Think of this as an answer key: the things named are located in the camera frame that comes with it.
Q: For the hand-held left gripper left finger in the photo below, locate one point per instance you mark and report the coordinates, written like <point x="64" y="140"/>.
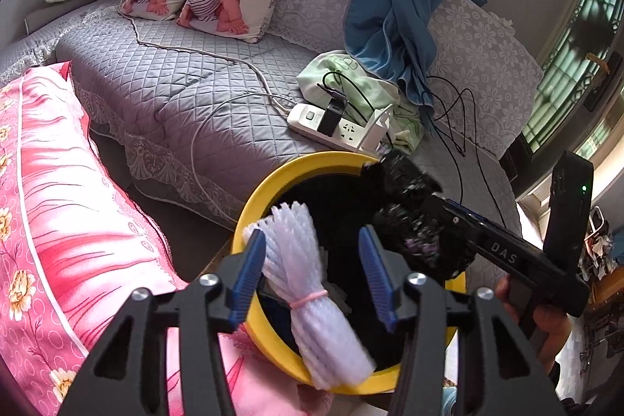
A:
<point x="246" y="279"/>

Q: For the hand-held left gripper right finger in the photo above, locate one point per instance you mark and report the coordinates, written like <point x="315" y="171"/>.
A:
<point x="378" y="279"/>

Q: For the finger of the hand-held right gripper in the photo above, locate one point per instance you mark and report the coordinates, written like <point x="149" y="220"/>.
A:
<point x="453" y="214"/>

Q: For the black plastic wrapper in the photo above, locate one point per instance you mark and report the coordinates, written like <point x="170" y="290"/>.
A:
<point x="414" y="221"/>

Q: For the white foam net bundle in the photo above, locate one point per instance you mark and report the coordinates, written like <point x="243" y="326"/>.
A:
<point x="297" y="260"/>

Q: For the yellow round bin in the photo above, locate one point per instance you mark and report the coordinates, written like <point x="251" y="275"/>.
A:
<point x="302" y="165"/>

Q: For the person's right hand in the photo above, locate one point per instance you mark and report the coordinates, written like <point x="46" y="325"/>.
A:
<point x="553" y="330"/>

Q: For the white charger plug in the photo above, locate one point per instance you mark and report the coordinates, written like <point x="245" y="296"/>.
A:
<point x="376" y="128"/>

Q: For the black charger plug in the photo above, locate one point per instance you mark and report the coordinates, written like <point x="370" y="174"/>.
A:
<point x="332" y="116"/>

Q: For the white power strip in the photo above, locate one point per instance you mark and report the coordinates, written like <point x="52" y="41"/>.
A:
<point x="304" y="121"/>

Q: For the light green cloth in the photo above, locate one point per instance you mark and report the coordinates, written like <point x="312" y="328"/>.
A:
<point x="321" y="72"/>

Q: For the metal grille door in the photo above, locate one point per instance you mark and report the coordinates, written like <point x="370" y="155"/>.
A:
<point x="570" y="55"/>

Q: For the long blue curtain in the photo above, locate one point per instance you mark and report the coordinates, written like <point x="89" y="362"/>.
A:
<point x="390" y="21"/>

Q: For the grey quilted sofa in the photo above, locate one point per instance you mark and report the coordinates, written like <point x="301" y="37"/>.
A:
<point x="170" y="75"/>

